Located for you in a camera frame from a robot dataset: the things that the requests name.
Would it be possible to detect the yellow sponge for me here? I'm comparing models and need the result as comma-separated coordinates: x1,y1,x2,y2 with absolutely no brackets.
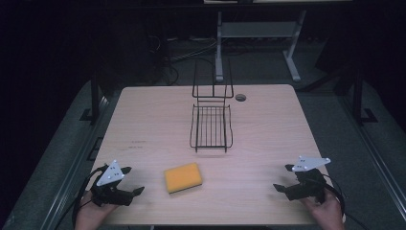
163,162,204,195

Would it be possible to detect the person's right hand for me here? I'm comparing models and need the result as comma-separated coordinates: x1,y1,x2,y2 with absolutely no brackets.
300,188,347,230

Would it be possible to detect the black metal post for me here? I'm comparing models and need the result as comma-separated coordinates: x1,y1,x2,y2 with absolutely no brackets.
79,71,102,126
351,61,379,127

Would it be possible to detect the bundle of floor cables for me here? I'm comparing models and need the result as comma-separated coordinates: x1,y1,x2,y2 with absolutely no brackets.
147,34,218,86

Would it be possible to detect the person's left hand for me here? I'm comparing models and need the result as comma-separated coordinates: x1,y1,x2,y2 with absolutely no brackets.
74,191,120,230

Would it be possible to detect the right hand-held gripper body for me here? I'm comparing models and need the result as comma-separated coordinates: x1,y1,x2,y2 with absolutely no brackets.
285,155,331,204

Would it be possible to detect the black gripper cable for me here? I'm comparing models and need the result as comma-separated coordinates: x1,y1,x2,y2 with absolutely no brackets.
54,164,109,230
320,172,372,230

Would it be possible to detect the black wire rack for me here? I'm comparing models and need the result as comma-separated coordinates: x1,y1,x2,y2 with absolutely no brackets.
189,57,235,153

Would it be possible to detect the white metal stand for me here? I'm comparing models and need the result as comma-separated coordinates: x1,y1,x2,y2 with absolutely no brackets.
203,0,353,83

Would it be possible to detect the dark floor socket box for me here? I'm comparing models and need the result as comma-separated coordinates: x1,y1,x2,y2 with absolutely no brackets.
86,136,104,162

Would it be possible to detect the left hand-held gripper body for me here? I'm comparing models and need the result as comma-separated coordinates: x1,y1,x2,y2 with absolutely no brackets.
90,159,135,207

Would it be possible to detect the aluminium floor rail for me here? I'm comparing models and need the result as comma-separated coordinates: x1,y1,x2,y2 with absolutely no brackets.
339,95,406,209
39,95,111,230

